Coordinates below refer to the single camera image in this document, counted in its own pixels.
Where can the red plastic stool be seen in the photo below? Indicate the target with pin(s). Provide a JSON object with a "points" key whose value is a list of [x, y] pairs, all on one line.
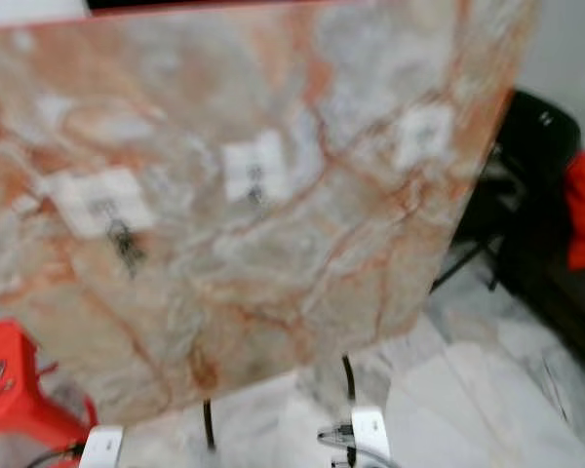
{"points": [[15, 390]]}

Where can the marble pattern board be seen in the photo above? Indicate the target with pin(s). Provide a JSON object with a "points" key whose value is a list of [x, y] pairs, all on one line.
{"points": [[263, 283]]}

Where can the black board leg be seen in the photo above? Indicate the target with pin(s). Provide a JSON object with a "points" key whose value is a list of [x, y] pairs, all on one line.
{"points": [[209, 425], [348, 378]]}

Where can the black chair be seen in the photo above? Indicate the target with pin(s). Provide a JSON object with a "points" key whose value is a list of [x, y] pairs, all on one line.
{"points": [[526, 195]]}

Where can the large white adhesive wall hook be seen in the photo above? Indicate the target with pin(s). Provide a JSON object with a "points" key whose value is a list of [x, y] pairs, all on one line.
{"points": [[102, 203]]}

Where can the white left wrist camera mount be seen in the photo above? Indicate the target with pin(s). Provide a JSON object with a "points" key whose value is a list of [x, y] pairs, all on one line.
{"points": [[102, 448]]}

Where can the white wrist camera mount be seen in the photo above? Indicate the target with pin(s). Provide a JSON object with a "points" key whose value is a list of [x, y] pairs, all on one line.
{"points": [[370, 434], [102, 448]]}

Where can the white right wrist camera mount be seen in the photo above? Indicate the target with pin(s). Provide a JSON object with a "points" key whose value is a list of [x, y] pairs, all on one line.
{"points": [[370, 434]]}

